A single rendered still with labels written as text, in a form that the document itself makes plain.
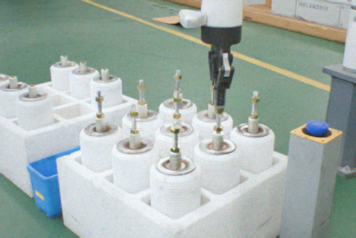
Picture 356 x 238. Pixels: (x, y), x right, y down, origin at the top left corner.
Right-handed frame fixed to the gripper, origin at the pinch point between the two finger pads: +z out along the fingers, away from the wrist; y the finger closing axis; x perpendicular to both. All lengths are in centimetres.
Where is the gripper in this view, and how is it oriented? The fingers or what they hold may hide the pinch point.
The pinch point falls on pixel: (219, 97)
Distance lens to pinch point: 86.3
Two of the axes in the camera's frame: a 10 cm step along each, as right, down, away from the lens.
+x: -9.9, 0.5, -1.1
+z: 0.0, 9.3, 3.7
